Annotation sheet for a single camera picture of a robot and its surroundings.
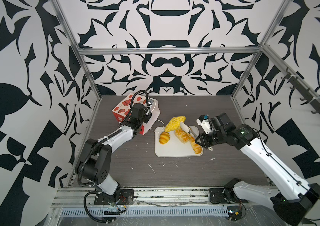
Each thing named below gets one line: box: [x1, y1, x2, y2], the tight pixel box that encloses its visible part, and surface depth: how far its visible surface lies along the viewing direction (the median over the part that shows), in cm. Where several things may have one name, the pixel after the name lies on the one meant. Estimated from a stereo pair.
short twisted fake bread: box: [174, 127, 195, 144], surface depth 94 cm
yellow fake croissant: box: [164, 115, 186, 132], surface depth 86 cm
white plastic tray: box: [154, 126, 204, 158], surface depth 94 cm
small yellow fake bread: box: [159, 131, 171, 145], surface depth 95 cm
